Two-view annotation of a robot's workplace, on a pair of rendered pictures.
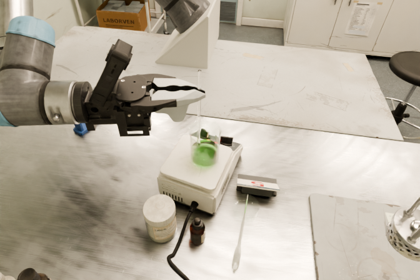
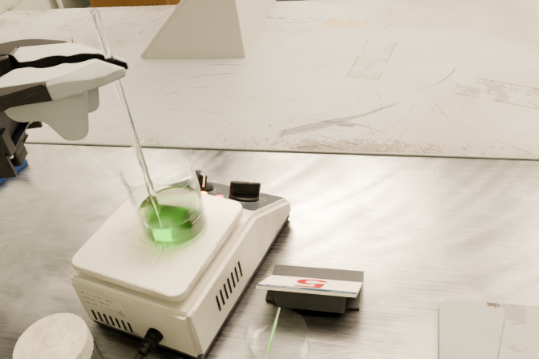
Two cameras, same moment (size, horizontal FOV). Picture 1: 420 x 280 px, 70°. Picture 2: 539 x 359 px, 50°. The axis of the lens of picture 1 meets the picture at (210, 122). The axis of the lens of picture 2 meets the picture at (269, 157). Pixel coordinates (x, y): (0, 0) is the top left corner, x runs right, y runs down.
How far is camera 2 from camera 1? 0.20 m
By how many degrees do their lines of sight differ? 9
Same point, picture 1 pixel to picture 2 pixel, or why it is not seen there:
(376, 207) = not seen: outside the picture
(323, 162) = (483, 227)
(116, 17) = (126, 3)
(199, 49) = (221, 16)
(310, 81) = (468, 58)
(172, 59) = (172, 45)
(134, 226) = not seen: outside the picture
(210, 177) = (178, 268)
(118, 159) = (25, 248)
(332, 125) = (513, 143)
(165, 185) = (90, 296)
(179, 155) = (122, 227)
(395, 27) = not seen: outside the picture
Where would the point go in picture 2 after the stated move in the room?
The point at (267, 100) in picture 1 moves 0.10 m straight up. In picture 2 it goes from (364, 106) to (362, 41)
